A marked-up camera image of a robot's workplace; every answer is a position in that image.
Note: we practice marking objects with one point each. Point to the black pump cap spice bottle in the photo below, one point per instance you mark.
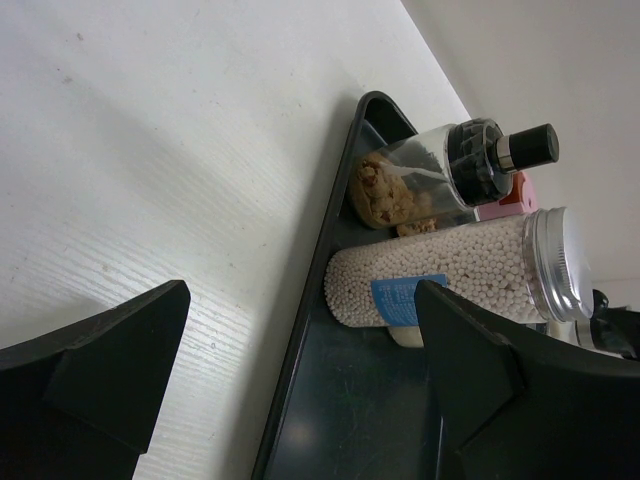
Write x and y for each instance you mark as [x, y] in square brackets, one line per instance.
[449, 169]

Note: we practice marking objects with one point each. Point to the black plastic tray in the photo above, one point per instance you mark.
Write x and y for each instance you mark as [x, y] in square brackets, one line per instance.
[349, 402]

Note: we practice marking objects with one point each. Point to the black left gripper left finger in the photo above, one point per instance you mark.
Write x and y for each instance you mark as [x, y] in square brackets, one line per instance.
[82, 402]

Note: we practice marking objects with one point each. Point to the blue label white bead bottle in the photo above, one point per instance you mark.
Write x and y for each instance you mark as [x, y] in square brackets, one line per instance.
[529, 268]

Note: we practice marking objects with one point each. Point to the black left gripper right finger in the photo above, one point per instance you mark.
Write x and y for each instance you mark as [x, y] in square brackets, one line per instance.
[517, 404]

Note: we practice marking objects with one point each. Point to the pink cap spice bottle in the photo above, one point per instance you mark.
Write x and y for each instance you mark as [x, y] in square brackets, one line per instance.
[522, 199]

